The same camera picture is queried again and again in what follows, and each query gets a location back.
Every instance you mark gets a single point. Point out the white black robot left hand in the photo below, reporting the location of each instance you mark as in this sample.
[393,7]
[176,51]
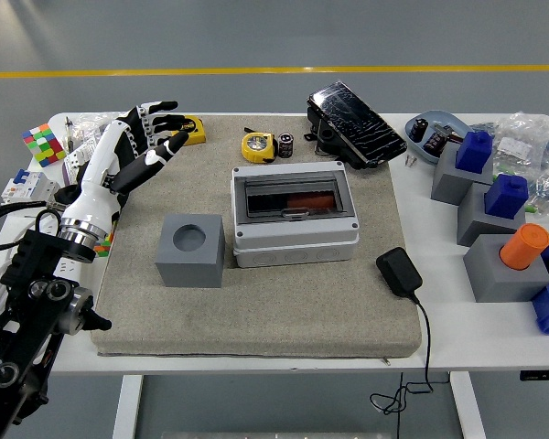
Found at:
[98,174]

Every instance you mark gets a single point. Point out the smoky transparent box lid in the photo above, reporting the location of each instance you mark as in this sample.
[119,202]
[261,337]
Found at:
[274,192]

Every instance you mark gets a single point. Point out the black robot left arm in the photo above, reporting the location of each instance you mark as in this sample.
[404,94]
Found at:
[27,292]

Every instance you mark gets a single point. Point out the grey electrical junction box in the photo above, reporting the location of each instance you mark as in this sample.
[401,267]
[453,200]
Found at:
[297,251]

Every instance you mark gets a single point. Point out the blue block battery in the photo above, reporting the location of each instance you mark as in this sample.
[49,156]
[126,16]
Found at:
[505,196]
[473,153]

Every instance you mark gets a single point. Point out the black cloth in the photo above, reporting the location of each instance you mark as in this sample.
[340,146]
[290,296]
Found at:
[66,196]

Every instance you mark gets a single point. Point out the clear pen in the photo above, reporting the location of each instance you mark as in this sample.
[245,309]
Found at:
[67,132]

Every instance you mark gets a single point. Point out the clear plastic bag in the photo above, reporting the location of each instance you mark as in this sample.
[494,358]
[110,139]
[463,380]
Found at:
[91,121]

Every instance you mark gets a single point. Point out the large colourful puzzle cube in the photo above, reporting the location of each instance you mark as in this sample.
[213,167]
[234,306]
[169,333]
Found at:
[43,145]

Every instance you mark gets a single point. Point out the small colourful puzzle cube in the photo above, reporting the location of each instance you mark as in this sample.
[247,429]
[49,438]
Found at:
[103,249]

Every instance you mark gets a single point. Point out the white circuit breaker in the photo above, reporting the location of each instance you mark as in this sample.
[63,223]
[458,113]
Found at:
[23,187]

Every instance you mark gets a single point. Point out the white power strip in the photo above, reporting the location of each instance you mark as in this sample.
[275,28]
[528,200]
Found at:
[68,270]

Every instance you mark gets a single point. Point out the square yellow tape measure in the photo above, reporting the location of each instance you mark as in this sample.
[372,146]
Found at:
[197,133]

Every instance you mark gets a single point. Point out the grey block with round hole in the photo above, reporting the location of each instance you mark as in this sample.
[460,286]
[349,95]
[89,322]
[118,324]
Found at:
[187,270]

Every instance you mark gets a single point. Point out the round yellow tape measure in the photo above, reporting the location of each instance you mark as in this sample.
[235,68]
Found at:
[257,146]

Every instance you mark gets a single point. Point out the black capacitor cylinder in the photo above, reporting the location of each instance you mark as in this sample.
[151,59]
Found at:
[419,129]
[433,142]
[285,145]

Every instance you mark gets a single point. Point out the grey-brown mat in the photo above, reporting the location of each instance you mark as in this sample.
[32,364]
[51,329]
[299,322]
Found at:
[279,311]

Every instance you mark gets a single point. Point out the white table leg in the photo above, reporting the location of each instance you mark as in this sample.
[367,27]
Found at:
[466,407]
[128,407]

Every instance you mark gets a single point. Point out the black case with cracked glass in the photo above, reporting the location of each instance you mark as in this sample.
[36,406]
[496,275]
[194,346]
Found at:
[357,123]

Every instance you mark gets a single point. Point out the black power adapter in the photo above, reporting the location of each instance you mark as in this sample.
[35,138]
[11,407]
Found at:
[398,272]

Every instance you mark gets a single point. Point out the blue-grey oval dish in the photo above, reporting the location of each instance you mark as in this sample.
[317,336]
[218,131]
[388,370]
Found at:
[439,118]

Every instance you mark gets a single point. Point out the grey holder block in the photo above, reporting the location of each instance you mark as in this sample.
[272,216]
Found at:
[473,215]
[444,180]
[489,274]

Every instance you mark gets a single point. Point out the small metal component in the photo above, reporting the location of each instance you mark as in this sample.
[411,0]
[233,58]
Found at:
[444,130]

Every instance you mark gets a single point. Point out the clear bag with white labels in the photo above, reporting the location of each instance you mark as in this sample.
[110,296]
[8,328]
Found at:
[517,146]

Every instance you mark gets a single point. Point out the small green connector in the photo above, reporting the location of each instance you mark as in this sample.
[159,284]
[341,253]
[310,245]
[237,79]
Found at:
[532,209]

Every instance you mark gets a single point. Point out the black table control panel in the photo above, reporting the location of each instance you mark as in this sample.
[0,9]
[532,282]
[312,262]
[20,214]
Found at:
[542,376]

